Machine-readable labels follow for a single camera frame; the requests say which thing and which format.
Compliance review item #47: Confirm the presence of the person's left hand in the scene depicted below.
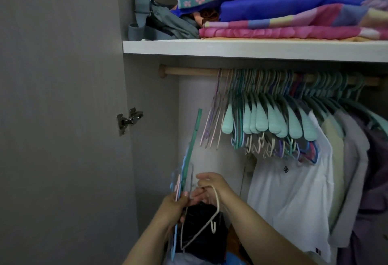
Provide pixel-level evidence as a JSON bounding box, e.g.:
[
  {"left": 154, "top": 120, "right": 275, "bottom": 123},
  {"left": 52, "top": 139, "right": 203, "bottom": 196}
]
[{"left": 160, "top": 191, "right": 190, "bottom": 225}]

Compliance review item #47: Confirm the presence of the person's right hand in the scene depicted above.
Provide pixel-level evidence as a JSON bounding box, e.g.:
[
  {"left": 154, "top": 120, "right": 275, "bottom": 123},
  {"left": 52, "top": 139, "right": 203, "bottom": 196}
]
[{"left": 190, "top": 172, "right": 236, "bottom": 214}]

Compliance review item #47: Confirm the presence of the light blue plastic hanger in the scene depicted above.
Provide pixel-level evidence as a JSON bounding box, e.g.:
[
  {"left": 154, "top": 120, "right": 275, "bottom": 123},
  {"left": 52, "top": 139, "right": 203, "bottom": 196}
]
[{"left": 169, "top": 142, "right": 195, "bottom": 260}]

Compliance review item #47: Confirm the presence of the green plastic hanger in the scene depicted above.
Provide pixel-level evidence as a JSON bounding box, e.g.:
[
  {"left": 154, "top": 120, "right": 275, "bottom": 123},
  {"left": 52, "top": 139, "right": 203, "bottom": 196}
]
[{"left": 181, "top": 109, "right": 203, "bottom": 185}]

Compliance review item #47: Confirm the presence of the white wire hanger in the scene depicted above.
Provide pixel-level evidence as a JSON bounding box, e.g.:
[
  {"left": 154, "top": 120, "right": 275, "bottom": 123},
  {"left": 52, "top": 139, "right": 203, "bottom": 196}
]
[{"left": 180, "top": 183, "right": 222, "bottom": 251}]

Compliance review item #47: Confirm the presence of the person's right forearm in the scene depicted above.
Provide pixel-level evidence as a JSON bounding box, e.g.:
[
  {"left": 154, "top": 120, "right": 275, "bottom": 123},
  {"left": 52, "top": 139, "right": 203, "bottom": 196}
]
[{"left": 218, "top": 193, "right": 320, "bottom": 265}]

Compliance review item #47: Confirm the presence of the person's left forearm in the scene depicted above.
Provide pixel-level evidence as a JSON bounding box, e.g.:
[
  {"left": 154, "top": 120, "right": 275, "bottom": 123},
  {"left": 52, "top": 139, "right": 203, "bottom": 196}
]
[{"left": 122, "top": 212, "right": 182, "bottom": 265}]

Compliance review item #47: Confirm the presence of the black folded garment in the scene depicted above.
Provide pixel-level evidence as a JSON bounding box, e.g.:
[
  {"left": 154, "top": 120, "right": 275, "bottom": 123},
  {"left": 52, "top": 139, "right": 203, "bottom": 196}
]
[{"left": 181, "top": 202, "right": 228, "bottom": 264}]

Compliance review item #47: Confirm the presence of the row of thin pastel hangers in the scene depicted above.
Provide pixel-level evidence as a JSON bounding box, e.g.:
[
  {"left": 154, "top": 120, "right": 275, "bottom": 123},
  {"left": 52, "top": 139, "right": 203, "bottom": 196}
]
[{"left": 199, "top": 68, "right": 233, "bottom": 151}]

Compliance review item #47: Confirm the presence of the light blue cloth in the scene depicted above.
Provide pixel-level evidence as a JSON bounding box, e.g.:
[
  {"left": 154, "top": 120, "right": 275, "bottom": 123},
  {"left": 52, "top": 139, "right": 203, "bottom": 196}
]
[{"left": 224, "top": 251, "right": 247, "bottom": 265}]

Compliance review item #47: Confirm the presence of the white t-shirt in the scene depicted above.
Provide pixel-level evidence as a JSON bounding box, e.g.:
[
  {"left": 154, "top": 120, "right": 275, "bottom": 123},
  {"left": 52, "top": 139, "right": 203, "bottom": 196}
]
[{"left": 246, "top": 112, "right": 334, "bottom": 263}]

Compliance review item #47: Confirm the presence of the row of mint padded hangers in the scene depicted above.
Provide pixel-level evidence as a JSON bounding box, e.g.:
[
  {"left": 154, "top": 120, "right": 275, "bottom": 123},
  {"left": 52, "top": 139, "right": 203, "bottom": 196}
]
[{"left": 221, "top": 68, "right": 319, "bottom": 166}]

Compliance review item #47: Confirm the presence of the metal door hinge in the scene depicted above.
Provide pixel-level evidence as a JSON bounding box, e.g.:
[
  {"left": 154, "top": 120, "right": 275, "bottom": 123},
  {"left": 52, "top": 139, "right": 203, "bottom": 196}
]
[{"left": 116, "top": 107, "right": 144, "bottom": 137}]

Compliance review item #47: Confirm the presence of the wooden closet rod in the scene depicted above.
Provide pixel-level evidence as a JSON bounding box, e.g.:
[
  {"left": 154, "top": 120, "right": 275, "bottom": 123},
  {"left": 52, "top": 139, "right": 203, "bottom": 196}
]
[{"left": 159, "top": 64, "right": 388, "bottom": 87}]

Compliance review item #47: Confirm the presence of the pale yellow shirt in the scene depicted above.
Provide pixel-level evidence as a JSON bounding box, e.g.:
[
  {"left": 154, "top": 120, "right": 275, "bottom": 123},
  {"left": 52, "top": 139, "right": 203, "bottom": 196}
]
[{"left": 320, "top": 113, "right": 347, "bottom": 232}]

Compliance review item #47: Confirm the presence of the white wardrobe shelf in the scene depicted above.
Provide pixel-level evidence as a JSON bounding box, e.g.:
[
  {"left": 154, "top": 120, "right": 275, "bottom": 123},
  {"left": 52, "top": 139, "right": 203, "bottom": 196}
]
[{"left": 122, "top": 39, "right": 388, "bottom": 64}]

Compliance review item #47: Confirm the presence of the grey wardrobe door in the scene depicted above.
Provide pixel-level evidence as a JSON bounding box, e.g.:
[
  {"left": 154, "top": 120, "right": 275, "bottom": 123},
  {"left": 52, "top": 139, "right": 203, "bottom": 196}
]
[{"left": 0, "top": 0, "right": 140, "bottom": 265}]

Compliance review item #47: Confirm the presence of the light grey shirt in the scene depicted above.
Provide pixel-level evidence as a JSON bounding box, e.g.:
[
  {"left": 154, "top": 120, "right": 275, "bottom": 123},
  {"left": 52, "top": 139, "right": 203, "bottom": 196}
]
[{"left": 329, "top": 109, "right": 371, "bottom": 248}]

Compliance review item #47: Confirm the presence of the plain pink blanket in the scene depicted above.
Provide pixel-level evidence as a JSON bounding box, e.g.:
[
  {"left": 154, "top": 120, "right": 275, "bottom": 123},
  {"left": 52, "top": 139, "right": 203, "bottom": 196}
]
[{"left": 198, "top": 25, "right": 388, "bottom": 41}]

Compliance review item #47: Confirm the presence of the brown orange cloth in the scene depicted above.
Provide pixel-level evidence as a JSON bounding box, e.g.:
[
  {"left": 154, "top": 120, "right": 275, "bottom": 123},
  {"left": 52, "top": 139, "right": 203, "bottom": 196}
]
[{"left": 193, "top": 10, "right": 220, "bottom": 28}]

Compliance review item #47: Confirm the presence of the grey fabric bag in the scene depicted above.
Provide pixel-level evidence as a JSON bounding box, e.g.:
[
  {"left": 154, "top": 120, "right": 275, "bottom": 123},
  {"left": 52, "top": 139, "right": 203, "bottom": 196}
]
[{"left": 128, "top": 0, "right": 201, "bottom": 42}]

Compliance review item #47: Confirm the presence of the row of teal garment hangers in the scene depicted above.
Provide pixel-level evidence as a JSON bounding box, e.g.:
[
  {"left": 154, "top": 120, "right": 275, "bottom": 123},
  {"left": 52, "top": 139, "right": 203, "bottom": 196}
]
[{"left": 298, "top": 69, "right": 388, "bottom": 136}]

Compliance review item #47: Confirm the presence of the purple shirt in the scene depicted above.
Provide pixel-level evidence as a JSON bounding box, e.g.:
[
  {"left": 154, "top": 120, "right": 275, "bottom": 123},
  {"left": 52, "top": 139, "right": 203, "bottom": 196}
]
[{"left": 337, "top": 115, "right": 388, "bottom": 265}]

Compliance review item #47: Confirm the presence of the blue blanket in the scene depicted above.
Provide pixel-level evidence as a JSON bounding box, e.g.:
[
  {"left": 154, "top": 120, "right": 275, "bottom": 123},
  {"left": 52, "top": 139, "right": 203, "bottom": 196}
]
[{"left": 218, "top": 0, "right": 388, "bottom": 23}]

